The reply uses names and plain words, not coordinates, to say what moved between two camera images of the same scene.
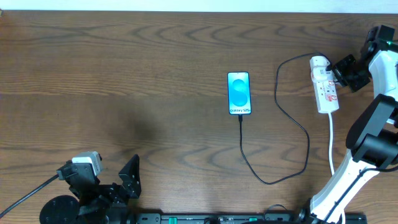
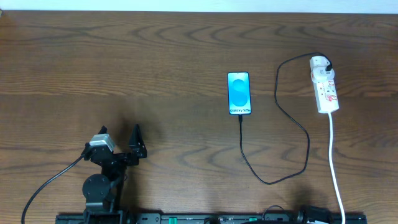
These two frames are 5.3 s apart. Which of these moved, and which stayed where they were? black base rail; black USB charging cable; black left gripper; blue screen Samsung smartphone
Moved: black left gripper
Stayed: black base rail; black USB charging cable; blue screen Samsung smartphone
